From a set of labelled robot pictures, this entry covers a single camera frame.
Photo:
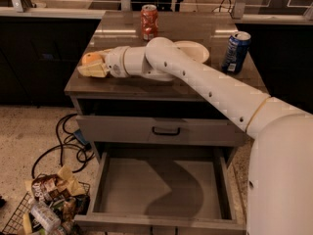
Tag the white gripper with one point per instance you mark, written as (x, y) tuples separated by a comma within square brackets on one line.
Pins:
[(113, 64)]

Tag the orange fruit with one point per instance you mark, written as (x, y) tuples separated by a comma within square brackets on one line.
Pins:
[(91, 58)]

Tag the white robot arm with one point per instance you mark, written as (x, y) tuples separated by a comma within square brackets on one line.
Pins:
[(280, 176)]

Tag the grey drawer cabinet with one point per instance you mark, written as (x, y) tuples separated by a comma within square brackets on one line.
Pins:
[(139, 97)]

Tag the open middle drawer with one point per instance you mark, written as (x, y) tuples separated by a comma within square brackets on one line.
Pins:
[(165, 190)]

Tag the red soda can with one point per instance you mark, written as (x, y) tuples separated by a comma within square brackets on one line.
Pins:
[(149, 17)]

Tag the blue power plug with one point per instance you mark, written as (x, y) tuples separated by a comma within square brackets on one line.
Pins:
[(80, 138)]

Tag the white bowl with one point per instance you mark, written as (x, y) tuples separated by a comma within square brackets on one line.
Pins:
[(191, 52)]

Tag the blue soda can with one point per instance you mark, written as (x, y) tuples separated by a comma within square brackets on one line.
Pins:
[(235, 55)]

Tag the brown snack bag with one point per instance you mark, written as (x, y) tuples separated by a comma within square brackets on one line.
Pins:
[(52, 187)]

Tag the clear plastic bottle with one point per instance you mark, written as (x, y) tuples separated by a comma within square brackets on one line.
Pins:
[(45, 216)]

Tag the yellow item in basket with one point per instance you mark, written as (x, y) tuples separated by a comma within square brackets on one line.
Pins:
[(26, 224)]

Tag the black drawer handle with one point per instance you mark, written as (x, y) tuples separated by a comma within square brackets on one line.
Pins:
[(165, 131)]

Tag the wire basket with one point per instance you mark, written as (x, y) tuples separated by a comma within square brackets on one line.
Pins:
[(49, 207)]

